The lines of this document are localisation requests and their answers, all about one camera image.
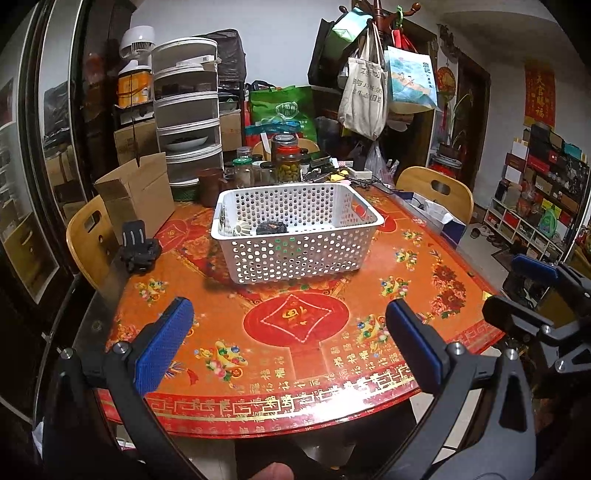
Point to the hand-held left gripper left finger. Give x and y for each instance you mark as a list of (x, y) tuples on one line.
[(164, 344)]

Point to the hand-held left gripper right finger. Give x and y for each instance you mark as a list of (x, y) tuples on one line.
[(415, 341)]

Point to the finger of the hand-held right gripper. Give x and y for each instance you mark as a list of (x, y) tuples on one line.
[(533, 265), (512, 318)]

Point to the white ribbed soft ball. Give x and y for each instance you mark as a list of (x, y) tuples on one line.
[(242, 228)]

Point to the white perforated plastic basket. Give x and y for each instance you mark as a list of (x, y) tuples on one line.
[(295, 258)]

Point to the black socks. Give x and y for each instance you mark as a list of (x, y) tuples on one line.
[(272, 227)]

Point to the green detergent bottle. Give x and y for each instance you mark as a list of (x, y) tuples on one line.
[(551, 222)]

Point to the shelf of boxes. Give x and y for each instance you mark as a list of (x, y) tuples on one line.
[(545, 184)]

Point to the black phone stand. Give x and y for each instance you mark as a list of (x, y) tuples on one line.
[(138, 251)]

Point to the white and blue box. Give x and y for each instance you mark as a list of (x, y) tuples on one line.
[(443, 219)]

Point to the red printed tablecloth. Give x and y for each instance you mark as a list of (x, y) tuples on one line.
[(295, 323)]

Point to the wooden chair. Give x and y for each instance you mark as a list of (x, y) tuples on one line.
[(87, 235), (415, 182)]

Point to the open cardboard box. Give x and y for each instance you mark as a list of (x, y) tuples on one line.
[(138, 198)]

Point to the brown round canister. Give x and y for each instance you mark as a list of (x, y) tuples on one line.
[(211, 187)]

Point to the clear plastic bag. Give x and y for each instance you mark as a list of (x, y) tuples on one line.
[(377, 161)]

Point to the glass jar with green lid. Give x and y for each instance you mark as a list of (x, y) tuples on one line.
[(242, 174)]

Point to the glass jar with red label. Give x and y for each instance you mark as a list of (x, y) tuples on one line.
[(286, 161)]

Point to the dark glass-door cabinet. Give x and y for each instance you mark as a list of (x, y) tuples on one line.
[(41, 161)]

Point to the blue picture tote bag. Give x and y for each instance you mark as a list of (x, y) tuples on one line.
[(411, 81)]

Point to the small cardboard box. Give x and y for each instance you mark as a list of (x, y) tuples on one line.
[(231, 131)]

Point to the white tiered food cover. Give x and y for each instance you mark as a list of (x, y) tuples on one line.
[(187, 110)]

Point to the beige tote bag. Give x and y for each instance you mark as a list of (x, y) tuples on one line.
[(362, 97)]

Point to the orange box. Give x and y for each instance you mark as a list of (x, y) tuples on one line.
[(134, 90)]

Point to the green shopping bag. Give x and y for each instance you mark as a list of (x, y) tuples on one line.
[(281, 110)]

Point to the wooden coat rack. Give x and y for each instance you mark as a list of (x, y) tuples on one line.
[(381, 11)]

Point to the black plastic bag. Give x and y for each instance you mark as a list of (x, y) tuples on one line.
[(226, 53)]

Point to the white desk fan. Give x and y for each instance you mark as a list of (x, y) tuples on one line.
[(137, 44)]

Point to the red wall scroll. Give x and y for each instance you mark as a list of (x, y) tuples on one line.
[(539, 94)]

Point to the round red wall ornament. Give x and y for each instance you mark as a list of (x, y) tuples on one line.
[(446, 79)]

